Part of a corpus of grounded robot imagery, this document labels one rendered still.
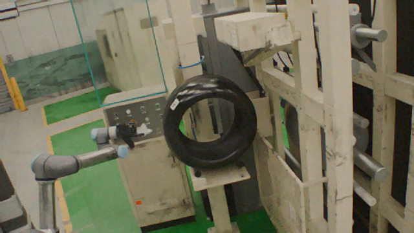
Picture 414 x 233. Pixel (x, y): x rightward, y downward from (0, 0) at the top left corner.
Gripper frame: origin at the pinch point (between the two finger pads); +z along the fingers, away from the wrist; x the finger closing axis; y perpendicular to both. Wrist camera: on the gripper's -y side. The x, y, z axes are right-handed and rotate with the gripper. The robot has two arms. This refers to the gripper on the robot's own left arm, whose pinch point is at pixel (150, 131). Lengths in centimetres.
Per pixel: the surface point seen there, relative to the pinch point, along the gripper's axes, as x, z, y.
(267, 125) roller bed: 20, 82, -13
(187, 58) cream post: 28, 29, 38
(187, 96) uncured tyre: -11.1, 23.7, 22.9
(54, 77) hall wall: 819, -328, -106
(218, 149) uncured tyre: 13, 44, -23
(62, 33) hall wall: 849, -288, 25
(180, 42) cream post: 28, 25, 49
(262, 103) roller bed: 20, 78, 4
